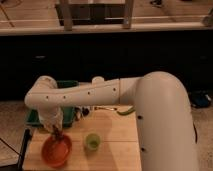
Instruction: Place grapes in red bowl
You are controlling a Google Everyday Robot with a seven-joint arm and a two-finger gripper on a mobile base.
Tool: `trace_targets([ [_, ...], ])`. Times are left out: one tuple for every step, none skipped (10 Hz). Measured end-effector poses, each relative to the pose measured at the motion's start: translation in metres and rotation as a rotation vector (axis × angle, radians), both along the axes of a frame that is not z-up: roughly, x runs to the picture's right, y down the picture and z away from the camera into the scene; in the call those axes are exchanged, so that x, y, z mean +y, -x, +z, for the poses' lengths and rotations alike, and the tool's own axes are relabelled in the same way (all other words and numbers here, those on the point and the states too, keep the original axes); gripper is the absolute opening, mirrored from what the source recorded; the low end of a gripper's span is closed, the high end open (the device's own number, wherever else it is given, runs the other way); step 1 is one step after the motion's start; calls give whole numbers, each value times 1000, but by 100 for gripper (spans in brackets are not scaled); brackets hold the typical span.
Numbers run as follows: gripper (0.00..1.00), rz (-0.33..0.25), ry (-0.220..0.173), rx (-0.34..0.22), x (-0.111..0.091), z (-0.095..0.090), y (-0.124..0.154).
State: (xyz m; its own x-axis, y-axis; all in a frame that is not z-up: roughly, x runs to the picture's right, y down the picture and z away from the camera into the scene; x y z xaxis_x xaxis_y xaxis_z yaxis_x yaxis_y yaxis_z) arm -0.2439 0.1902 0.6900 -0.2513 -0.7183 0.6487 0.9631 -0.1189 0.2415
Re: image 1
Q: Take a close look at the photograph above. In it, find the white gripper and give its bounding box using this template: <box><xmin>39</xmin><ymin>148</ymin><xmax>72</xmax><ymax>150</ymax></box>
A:
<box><xmin>38</xmin><ymin>108</ymin><xmax>63</xmax><ymax>133</ymax></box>

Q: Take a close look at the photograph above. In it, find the dark grape bunch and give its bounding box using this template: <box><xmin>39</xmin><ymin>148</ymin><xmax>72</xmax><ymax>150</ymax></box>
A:
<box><xmin>53</xmin><ymin>129</ymin><xmax>62</xmax><ymax>139</ymax></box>

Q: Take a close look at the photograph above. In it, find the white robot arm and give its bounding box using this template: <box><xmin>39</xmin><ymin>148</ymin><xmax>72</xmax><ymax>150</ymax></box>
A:
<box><xmin>24</xmin><ymin>71</ymin><xmax>199</xmax><ymax>171</ymax></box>

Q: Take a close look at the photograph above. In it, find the red bowl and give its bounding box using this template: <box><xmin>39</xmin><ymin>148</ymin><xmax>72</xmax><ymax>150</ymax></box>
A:
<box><xmin>41</xmin><ymin>134</ymin><xmax>72</xmax><ymax>168</ymax></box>

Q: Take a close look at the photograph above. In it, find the green plastic bin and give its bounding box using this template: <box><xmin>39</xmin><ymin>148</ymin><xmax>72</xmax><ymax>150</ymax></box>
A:
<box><xmin>26</xmin><ymin>80</ymin><xmax>78</xmax><ymax>127</ymax></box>

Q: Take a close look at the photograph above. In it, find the small dark objects cluster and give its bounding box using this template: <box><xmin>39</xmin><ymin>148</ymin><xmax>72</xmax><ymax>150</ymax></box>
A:
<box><xmin>75</xmin><ymin>107</ymin><xmax>90</xmax><ymax>121</ymax></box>

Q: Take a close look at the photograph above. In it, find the small green cup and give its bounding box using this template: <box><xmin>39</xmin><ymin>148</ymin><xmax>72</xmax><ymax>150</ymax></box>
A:
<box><xmin>85</xmin><ymin>133</ymin><xmax>101</xmax><ymax>151</ymax></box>

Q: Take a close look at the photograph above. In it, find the white round cup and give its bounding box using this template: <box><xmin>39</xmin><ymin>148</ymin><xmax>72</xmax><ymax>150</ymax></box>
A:
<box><xmin>92</xmin><ymin>76</ymin><xmax>105</xmax><ymax>83</ymax></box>

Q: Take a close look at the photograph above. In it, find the green vegetable toy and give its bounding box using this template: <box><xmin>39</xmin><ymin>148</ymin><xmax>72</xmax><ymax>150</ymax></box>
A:
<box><xmin>117</xmin><ymin>107</ymin><xmax>135</xmax><ymax>116</ymax></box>

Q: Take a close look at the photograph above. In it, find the dark blue floor device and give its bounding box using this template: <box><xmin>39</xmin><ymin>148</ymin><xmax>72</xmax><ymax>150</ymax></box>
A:
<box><xmin>190</xmin><ymin>92</ymin><xmax>212</xmax><ymax>108</ymax></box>

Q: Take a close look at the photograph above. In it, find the wooden stool frame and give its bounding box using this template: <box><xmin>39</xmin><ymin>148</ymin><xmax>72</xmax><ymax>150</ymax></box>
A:
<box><xmin>54</xmin><ymin>0</ymin><xmax>134</xmax><ymax>31</ymax></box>

